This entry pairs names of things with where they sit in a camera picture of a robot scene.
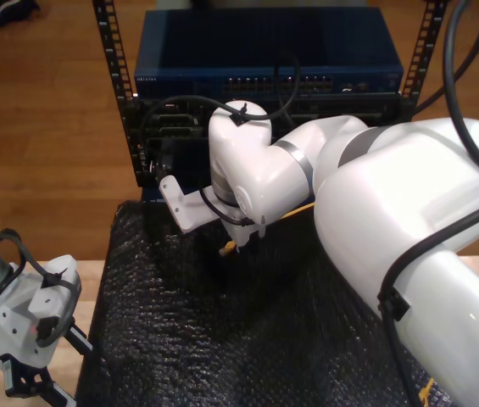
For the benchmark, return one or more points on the black bubble wrap mat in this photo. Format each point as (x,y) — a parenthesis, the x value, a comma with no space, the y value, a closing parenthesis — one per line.
(222,318)

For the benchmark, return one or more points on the blue rack base unit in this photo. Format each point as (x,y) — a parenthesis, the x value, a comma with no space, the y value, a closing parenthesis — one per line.
(150,197)

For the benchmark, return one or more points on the black rack server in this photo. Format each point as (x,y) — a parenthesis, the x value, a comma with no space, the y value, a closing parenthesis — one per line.
(171,123)

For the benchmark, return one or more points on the dark sneaker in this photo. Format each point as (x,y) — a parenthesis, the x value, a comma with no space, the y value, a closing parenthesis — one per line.
(10,10)

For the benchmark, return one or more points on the blue network switch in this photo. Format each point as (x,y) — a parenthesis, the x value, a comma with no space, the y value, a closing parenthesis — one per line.
(222,42)

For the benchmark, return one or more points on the black perforated rack post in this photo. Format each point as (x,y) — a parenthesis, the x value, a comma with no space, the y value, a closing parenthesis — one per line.
(423,51)
(112,51)

